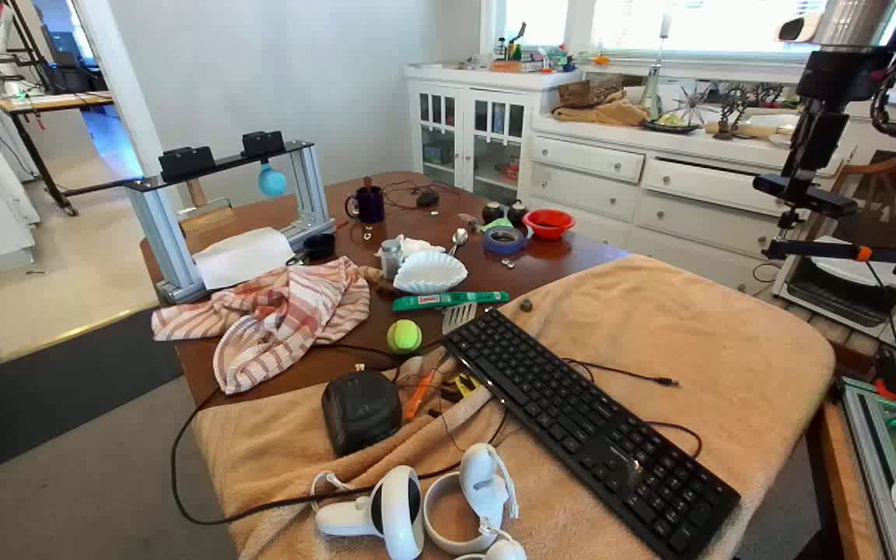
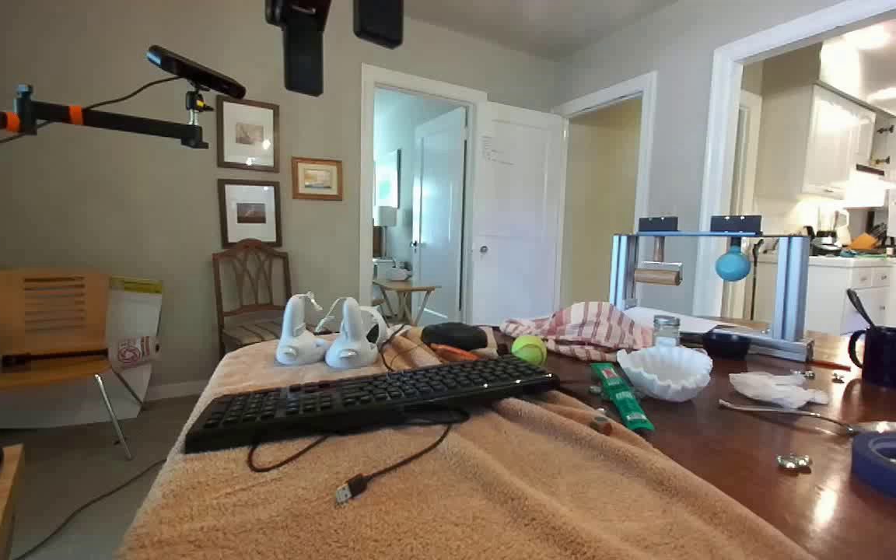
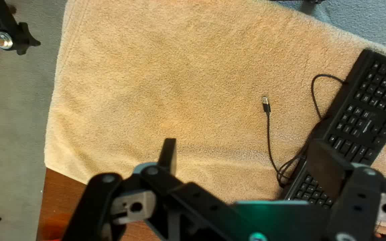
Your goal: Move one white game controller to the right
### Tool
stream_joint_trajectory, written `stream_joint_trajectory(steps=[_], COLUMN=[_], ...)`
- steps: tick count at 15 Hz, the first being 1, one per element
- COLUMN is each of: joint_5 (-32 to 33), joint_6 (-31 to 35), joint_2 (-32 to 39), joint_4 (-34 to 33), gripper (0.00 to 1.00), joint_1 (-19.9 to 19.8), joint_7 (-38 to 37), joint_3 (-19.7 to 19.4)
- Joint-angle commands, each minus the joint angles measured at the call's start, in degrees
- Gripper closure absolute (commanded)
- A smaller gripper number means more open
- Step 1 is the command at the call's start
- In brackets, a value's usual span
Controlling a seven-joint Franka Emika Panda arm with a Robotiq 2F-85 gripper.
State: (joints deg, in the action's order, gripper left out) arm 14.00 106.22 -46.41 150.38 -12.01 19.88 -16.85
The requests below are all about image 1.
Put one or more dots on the dark blue mug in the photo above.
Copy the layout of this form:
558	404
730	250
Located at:
367	202

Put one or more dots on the white scalloped bowl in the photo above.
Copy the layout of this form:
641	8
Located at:
431	273

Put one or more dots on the white sideboard cabinet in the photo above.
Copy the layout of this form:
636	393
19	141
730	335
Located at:
677	196

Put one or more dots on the red bowl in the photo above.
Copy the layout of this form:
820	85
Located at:
548	221

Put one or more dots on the orange handled tool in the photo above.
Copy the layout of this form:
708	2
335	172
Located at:
421	393

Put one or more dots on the tan towel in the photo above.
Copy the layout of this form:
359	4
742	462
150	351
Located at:
671	345

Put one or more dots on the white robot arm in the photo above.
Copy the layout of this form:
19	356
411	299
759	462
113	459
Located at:
847	63

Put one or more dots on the green rectangular packet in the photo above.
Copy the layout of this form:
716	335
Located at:
445	299

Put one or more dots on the white folded cloth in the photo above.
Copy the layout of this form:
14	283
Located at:
240	255

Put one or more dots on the black computer keyboard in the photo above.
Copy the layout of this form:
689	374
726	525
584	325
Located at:
661	492

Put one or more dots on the green tennis ball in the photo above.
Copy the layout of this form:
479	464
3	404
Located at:
402	337

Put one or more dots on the aluminium frame stand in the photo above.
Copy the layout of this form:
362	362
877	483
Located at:
177	276

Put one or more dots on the black round pouch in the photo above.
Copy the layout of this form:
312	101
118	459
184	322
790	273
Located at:
359	413

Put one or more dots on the blue hanging ball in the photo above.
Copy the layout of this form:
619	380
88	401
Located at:
272	182

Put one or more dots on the red striped cloth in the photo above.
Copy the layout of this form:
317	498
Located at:
272	322

